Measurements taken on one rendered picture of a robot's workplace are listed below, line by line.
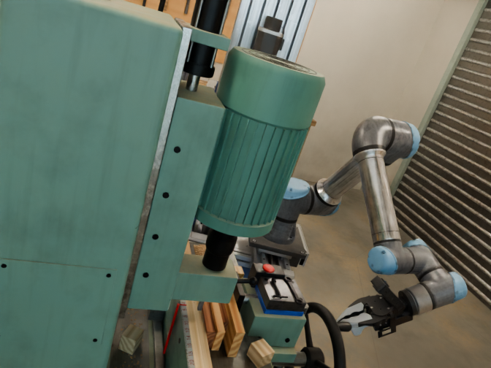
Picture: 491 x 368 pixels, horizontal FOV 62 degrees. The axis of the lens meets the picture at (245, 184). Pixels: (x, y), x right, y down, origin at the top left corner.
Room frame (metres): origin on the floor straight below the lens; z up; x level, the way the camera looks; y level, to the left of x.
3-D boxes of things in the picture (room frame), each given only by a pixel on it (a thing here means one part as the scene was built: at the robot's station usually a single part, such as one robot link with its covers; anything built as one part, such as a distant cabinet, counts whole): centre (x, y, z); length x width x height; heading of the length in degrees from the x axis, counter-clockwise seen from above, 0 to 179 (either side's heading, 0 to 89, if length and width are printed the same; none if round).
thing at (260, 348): (0.71, -0.15, 0.92); 0.04 x 0.04 x 0.03; 45
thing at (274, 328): (0.85, -0.15, 0.91); 0.15 x 0.14 x 0.09; 21
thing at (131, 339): (0.72, 0.14, 0.82); 0.04 x 0.04 x 0.04; 83
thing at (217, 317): (0.79, -0.01, 0.93); 0.22 x 0.02 x 0.06; 21
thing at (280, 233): (1.46, -0.18, 0.87); 0.15 x 0.15 x 0.10
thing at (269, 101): (0.74, 0.01, 1.35); 0.18 x 0.18 x 0.31
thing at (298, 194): (1.46, -0.18, 0.98); 0.13 x 0.12 x 0.14; 121
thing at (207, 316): (0.78, 0.01, 0.92); 0.20 x 0.02 x 0.05; 21
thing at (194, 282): (0.73, 0.03, 1.03); 0.14 x 0.07 x 0.09; 111
